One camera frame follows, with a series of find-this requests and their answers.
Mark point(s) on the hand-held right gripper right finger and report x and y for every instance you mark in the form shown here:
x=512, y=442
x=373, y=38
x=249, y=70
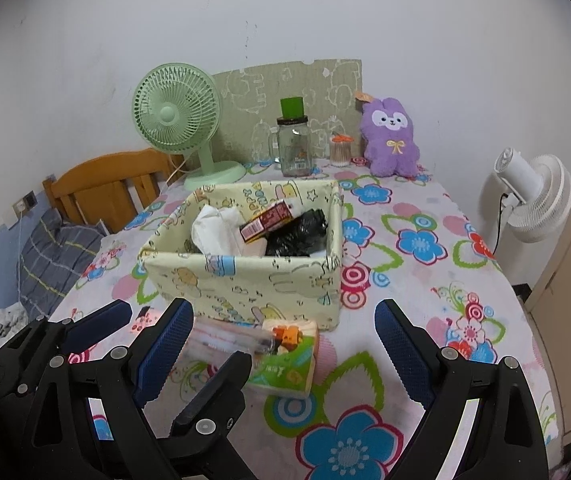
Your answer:
x=405, y=355

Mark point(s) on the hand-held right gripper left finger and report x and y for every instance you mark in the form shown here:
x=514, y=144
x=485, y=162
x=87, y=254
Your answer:
x=163, y=350

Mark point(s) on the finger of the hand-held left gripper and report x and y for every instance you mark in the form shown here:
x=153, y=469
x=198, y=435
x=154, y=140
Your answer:
x=110, y=315
x=215, y=390

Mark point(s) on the clear plastic case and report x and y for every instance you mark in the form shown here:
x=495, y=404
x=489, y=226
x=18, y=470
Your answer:
x=225, y=337

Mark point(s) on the green tissue packet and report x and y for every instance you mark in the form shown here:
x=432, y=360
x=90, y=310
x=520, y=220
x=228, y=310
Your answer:
x=285, y=370

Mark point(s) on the yellow printed storage box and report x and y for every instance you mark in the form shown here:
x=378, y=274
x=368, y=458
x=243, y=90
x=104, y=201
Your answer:
x=245, y=285

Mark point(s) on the white cloth bundle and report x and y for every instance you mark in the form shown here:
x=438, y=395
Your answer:
x=213, y=232

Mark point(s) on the black plastic bag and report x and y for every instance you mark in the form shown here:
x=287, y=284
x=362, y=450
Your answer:
x=300, y=235

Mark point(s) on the cartoon printed small box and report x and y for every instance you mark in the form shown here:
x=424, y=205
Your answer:
x=265, y=220

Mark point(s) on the crumpled white cloth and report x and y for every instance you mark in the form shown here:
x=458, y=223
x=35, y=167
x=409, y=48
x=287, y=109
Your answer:
x=10, y=317

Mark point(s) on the grey plaid pillow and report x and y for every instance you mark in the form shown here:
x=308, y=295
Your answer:
x=50, y=260

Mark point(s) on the white standing fan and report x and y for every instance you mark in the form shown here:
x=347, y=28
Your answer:
x=540, y=195

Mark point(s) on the cotton swab jar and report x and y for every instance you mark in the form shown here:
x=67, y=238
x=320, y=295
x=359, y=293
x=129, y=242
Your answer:
x=340, y=155

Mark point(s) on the purple plush bunny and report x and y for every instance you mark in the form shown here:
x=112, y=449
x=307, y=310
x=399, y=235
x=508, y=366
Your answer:
x=390, y=145

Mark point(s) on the green desk fan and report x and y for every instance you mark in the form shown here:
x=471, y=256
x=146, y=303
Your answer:
x=175, y=110

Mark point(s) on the glass jar mug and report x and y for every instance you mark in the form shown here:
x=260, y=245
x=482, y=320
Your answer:
x=295, y=155

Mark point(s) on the green plastic cup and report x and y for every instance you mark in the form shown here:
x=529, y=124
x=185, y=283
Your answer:
x=292, y=107

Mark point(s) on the green printed board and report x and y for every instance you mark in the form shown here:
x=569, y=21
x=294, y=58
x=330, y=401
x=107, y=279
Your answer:
x=325, y=85

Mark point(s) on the wall socket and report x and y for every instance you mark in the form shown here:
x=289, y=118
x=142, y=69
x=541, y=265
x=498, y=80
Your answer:
x=25, y=203

